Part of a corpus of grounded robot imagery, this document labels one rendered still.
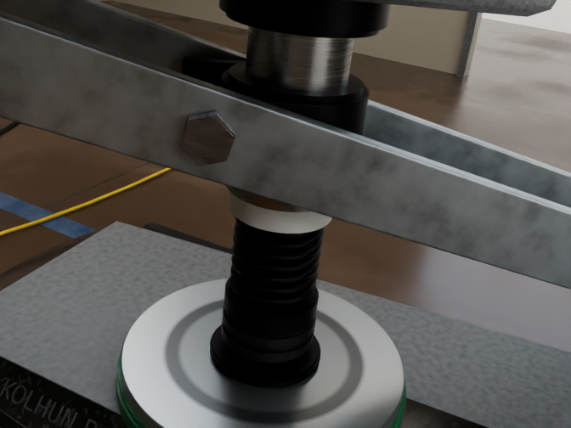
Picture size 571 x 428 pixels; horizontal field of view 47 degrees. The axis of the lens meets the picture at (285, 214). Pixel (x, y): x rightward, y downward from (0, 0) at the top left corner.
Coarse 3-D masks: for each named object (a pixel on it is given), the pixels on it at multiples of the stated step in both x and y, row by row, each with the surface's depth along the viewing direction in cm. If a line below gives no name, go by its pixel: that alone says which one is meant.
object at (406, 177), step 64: (0, 0) 41; (64, 0) 41; (0, 64) 32; (64, 64) 32; (128, 64) 33; (64, 128) 34; (128, 128) 34; (192, 128) 34; (256, 128) 35; (320, 128) 36; (384, 128) 48; (448, 128) 50; (256, 192) 37; (320, 192) 37; (384, 192) 38; (448, 192) 38; (512, 192) 39; (512, 256) 41
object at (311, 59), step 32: (256, 32) 37; (192, 64) 43; (224, 64) 43; (256, 64) 38; (288, 64) 37; (320, 64) 37; (256, 96) 37; (288, 96) 37; (320, 96) 37; (352, 96) 38; (352, 128) 39
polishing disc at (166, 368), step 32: (192, 288) 56; (224, 288) 57; (160, 320) 52; (192, 320) 52; (320, 320) 54; (352, 320) 55; (128, 352) 48; (160, 352) 48; (192, 352) 49; (320, 352) 50; (352, 352) 51; (384, 352) 51; (128, 384) 45; (160, 384) 45; (192, 384) 46; (224, 384) 46; (320, 384) 47; (352, 384) 47; (384, 384) 48; (160, 416) 42; (192, 416) 43; (224, 416) 43; (256, 416) 43; (288, 416) 44; (320, 416) 44; (352, 416) 44; (384, 416) 45
